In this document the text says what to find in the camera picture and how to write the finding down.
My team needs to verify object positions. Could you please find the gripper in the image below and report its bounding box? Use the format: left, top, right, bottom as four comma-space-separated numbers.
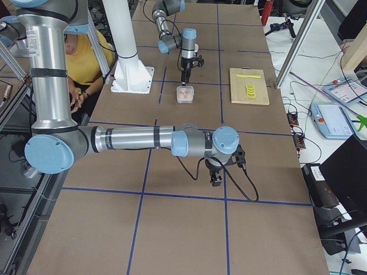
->
205, 144, 246, 187
180, 56, 205, 85

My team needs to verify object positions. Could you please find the clear plastic egg box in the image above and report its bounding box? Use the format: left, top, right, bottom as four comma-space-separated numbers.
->
176, 85, 194, 104

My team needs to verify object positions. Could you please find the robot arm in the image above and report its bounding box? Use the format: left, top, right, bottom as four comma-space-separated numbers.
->
152, 1, 204, 86
13, 1, 245, 186

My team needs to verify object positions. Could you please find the brown egg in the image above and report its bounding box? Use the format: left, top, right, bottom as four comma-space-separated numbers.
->
177, 97, 193, 103
177, 89, 186, 97

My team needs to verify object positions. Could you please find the yellow plastic knife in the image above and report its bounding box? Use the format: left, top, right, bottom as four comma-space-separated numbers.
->
235, 74, 261, 79

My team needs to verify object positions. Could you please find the wooden cutting board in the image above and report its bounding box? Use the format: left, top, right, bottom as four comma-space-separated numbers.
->
229, 68, 270, 105

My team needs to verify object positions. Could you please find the person in yellow shirt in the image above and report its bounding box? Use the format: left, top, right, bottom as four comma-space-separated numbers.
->
64, 34, 104, 121

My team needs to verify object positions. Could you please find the red cylinder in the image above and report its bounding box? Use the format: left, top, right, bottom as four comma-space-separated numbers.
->
261, 0, 274, 26

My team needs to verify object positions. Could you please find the teach pendant tablet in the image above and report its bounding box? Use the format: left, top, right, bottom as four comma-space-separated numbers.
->
310, 102, 355, 140
323, 77, 366, 107

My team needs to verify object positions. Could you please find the black monitor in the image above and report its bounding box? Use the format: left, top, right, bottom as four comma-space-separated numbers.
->
319, 135, 366, 218

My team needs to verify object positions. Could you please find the reacher grabber stick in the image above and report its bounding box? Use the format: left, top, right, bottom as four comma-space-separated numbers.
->
289, 72, 367, 132

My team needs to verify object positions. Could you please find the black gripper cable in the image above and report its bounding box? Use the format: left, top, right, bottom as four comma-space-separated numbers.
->
177, 156, 259, 203

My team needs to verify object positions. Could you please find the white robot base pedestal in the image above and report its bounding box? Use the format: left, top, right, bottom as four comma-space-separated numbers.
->
103, 0, 154, 94

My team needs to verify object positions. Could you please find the aluminium frame post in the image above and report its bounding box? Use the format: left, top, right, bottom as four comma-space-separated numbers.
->
275, 0, 325, 89

